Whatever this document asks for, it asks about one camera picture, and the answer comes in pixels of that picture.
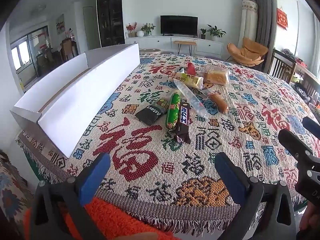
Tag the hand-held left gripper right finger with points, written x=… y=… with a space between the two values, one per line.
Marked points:
x=230 y=175

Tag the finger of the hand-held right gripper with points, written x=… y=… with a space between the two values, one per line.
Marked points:
x=296 y=142
x=310 y=126

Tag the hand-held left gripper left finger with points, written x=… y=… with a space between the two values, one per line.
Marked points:
x=95 y=175

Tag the dark brown chocolate bar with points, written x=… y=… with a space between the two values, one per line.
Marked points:
x=182 y=120

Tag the long white cardboard box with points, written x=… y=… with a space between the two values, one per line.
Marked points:
x=75 y=105

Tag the black snack packet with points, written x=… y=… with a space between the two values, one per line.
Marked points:
x=150 y=113

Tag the clear long snack packet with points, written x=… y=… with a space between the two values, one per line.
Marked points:
x=192 y=100

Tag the green sausage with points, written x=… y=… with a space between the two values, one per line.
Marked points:
x=173 y=110

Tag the bagged bread loaf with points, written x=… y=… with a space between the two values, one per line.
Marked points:
x=215 y=76

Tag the yellow green snack packet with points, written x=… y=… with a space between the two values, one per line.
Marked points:
x=190 y=80

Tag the red snack packet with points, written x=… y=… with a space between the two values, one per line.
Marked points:
x=191 y=68

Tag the person's right hand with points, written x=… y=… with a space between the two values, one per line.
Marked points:
x=310 y=216

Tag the printed woven tablecloth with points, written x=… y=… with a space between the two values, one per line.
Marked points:
x=225 y=135

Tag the orange fuzzy cloth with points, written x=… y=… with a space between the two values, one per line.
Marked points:
x=120 y=220

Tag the cluttered wooden side table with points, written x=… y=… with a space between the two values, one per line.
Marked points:
x=308 y=73

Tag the dark wooden chair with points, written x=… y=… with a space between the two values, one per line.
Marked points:
x=281 y=65

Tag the floral patterned blanket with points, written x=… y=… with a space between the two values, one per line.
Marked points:
x=12 y=195

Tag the orange lounge chair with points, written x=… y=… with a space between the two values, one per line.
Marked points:
x=247 y=52

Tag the covered standing air conditioner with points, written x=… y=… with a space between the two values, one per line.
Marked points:
x=249 y=20

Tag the grey curtain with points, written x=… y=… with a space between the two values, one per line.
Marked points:
x=263 y=10

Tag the wooden dining chair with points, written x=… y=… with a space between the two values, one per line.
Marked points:
x=68 y=48

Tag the large plant in white pot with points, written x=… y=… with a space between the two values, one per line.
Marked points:
x=216 y=32

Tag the sliding glass door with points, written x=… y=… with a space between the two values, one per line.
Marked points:
x=27 y=52

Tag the wooden bench with metal legs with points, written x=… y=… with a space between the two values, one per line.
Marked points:
x=185 y=42

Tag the small plant in dark pot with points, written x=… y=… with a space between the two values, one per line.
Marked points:
x=203 y=33

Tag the white door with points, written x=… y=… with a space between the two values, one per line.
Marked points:
x=89 y=27

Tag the white round vase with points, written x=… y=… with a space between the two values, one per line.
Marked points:
x=140 y=33

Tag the white television cabinet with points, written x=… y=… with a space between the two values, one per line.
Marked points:
x=162 y=42

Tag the red flower plant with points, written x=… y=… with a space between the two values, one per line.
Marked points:
x=131 y=27

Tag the green leafy potted plant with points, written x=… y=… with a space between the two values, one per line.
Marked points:
x=148 y=28

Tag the black flat television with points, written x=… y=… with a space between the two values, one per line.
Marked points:
x=178 y=25

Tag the black display cabinet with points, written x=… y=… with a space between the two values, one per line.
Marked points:
x=110 y=12

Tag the round ceiling light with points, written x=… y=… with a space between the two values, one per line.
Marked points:
x=39 y=8

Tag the red wall hanging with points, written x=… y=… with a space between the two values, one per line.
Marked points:
x=282 y=18

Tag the wall painting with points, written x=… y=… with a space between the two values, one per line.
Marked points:
x=60 y=23

